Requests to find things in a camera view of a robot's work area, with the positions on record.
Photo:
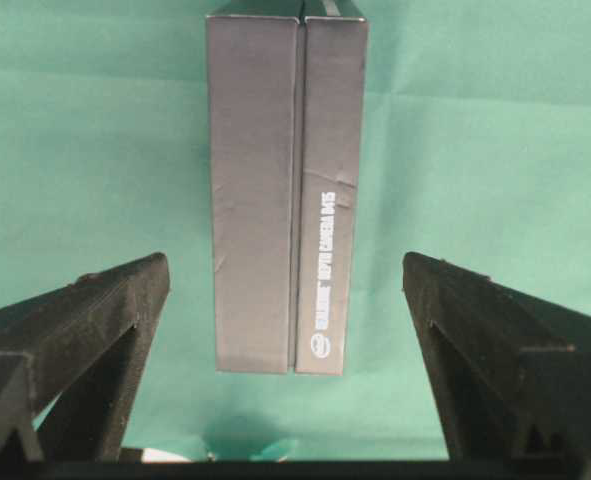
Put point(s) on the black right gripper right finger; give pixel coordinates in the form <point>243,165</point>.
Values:
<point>510,373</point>

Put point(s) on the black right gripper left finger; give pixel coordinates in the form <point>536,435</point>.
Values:
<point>71,362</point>

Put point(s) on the black RealSense D415 box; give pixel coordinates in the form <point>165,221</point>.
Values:
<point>285,89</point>

